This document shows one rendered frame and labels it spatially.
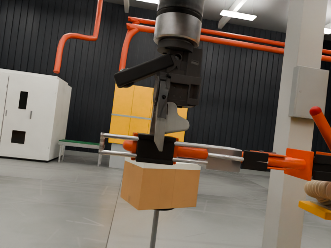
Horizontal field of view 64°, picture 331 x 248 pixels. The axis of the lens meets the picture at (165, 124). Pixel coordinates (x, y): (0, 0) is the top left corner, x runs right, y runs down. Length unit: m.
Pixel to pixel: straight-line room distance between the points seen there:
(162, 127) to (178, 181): 1.97
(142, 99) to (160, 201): 5.71
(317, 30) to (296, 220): 1.16
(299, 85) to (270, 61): 11.14
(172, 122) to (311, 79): 1.40
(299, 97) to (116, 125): 6.52
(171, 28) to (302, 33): 1.44
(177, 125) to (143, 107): 7.36
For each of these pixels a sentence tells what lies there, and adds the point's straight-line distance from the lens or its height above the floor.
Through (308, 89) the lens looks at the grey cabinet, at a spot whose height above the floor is 1.64.
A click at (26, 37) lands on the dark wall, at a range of 12.33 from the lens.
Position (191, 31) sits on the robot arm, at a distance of 0.51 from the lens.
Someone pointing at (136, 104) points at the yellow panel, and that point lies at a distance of 7.82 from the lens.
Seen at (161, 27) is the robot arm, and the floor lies 1.49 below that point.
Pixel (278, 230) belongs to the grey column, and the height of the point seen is 0.79.
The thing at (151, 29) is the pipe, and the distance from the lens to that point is 8.59.
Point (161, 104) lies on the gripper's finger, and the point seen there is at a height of 1.35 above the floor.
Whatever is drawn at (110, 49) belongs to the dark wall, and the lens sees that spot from 11.51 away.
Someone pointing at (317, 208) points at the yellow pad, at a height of 1.16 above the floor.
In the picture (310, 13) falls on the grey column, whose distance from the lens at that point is 1.95.
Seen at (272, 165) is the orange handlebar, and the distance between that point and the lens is 0.57.
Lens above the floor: 1.31
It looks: 1 degrees up
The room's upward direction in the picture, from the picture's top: 7 degrees clockwise
